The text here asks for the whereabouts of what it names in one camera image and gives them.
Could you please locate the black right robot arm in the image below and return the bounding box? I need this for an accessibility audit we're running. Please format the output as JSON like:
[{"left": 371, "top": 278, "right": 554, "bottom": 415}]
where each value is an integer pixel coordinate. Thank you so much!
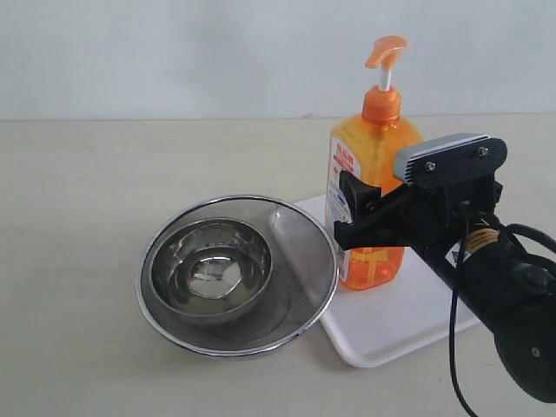
[{"left": 334, "top": 172, "right": 555, "bottom": 403}]

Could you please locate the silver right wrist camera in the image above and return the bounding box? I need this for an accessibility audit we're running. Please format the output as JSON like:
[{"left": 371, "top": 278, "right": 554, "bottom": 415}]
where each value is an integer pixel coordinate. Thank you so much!
[{"left": 393, "top": 133, "right": 508, "bottom": 189}]

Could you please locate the small stainless steel bowl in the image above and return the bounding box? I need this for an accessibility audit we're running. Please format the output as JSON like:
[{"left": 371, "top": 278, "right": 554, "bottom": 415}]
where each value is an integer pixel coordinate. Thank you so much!
[{"left": 149, "top": 217, "right": 274, "bottom": 326}]

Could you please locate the white rectangular plastic tray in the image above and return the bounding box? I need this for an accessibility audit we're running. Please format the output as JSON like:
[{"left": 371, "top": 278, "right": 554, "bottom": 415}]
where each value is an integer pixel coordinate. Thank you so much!
[{"left": 268, "top": 193, "right": 481, "bottom": 369}]

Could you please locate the orange pump soap bottle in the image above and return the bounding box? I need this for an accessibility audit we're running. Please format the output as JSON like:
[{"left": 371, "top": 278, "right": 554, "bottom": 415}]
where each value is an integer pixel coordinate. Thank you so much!
[{"left": 324, "top": 36, "right": 423, "bottom": 290}]

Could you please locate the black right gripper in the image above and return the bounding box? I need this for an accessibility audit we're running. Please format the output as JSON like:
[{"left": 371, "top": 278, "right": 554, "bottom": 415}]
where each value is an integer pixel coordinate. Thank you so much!
[{"left": 334, "top": 170, "right": 503, "bottom": 259}]

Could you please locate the steel mesh colander basket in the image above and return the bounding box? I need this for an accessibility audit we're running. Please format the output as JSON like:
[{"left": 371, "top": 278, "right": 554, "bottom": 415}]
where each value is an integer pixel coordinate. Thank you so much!
[{"left": 135, "top": 195, "right": 337, "bottom": 360}]

